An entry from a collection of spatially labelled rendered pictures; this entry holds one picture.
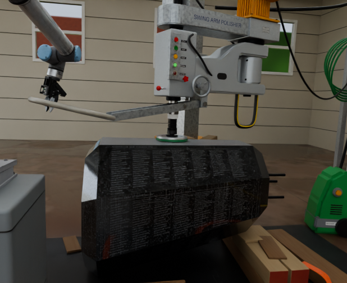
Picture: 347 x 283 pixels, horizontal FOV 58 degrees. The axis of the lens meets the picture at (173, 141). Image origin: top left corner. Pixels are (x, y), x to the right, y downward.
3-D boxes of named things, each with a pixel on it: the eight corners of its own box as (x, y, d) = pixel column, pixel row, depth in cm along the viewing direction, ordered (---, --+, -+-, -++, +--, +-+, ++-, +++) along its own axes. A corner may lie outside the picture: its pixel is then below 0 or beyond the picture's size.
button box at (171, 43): (177, 80, 201) (179, 34, 197) (179, 80, 199) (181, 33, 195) (166, 79, 197) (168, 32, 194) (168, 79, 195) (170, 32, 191)
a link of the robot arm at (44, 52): (54, 42, 174) (64, 49, 187) (35, 43, 176) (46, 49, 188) (54, 59, 174) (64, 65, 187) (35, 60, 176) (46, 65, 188)
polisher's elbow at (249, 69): (230, 83, 243) (232, 57, 241) (243, 84, 257) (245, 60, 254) (251, 83, 230) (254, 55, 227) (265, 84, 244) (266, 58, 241)
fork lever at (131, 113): (194, 105, 234) (193, 99, 233) (209, 106, 217) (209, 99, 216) (105, 119, 202) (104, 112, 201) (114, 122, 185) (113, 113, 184)
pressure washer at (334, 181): (337, 223, 309) (347, 135, 297) (355, 238, 275) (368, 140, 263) (300, 220, 311) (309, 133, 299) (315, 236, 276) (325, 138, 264)
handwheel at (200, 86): (202, 97, 216) (204, 76, 214) (211, 98, 208) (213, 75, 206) (184, 97, 209) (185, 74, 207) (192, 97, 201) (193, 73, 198)
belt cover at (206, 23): (255, 50, 259) (256, 29, 256) (279, 46, 237) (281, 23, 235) (150, 34, 212) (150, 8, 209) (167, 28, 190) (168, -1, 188)
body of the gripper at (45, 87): (39, 94, 191) (43, 74, 191) (50, 97, 198) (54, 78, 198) (46, 96, 187) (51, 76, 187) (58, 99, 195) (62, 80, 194)
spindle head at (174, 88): (196, 101, 236) (199, 40, 229) (213, 102, 217) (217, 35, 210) (153, 99, 218) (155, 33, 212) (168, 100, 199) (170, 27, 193)
